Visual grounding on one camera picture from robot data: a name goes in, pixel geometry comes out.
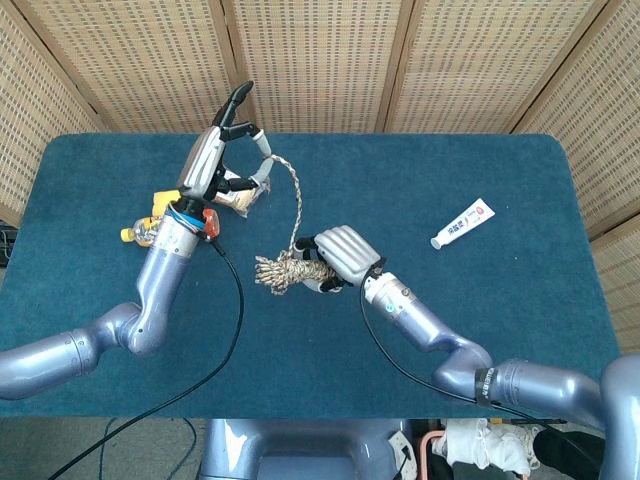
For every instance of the clear snack packet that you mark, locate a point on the clear snack packet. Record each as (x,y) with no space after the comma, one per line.
(240,200)

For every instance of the white toothpaste tube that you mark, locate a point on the white toothpaste tube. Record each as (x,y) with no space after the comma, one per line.
(465,223)

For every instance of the yellow sponge block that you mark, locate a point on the yellow sponge block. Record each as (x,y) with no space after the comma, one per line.
(162,200)

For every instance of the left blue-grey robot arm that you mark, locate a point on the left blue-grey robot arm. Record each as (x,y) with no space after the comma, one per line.
(160,270)

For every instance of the woven bamboo screen panel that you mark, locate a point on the woven bamboo screen panel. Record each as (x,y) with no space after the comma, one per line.
(315,65)
(150,65)
(620,270)
(30,100)
(600,125)
(490,65)

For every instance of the orange drink plastic bottle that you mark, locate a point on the orange drink plastic bottle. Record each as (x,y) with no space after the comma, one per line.
(142,232)

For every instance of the blue-grey robot torso base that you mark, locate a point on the blue-grey robot torso base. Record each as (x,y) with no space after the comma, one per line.
(300,450)

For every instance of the white socket with black plug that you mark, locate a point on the white socket with black plug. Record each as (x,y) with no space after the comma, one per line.
(397,442)

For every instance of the black device box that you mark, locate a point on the black device box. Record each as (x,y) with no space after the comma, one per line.
(6,245)

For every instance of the pink tubular stool frame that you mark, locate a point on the pink tubular stool frame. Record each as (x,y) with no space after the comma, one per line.
(424,450)

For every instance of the crumpled white cloth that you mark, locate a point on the crumpled white cloth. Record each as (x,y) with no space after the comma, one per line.
(480,445)

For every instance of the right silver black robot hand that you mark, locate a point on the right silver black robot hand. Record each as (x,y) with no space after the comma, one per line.
(345,252)

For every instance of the dark blue carpet table cover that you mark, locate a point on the dark blue carpet table cover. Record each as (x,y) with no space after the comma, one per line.
(320,350)

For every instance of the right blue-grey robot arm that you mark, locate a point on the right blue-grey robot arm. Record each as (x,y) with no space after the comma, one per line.
(430,330)

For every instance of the black shoe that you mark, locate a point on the black shoe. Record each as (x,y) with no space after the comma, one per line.
(555,450)

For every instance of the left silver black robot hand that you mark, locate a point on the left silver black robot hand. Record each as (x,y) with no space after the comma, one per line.
(202,160)

